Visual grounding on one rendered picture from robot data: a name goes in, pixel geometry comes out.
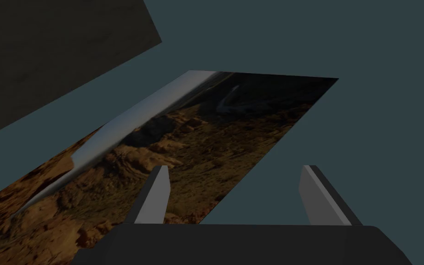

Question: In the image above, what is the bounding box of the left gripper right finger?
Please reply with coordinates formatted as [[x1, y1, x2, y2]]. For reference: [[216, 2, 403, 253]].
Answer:
[[298, 165, 363, 226]]

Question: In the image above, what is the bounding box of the desert landscape wall picture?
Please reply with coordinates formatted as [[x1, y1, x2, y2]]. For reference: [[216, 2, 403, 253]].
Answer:
[[0, 69, 339, 265]]

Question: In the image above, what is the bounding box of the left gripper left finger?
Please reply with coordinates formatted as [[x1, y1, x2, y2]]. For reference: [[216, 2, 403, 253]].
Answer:
[[124, 165, 171, 225]]

